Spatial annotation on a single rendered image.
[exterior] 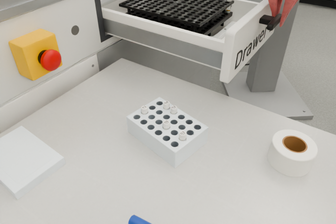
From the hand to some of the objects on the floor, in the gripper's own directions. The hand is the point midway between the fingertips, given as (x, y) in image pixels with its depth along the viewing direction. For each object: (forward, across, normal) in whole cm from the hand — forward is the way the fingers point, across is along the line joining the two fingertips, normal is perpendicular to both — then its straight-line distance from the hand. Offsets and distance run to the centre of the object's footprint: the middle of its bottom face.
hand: (278, 21), depth 63 cm
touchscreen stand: (+90, -19, +98) cm, 134 cm away
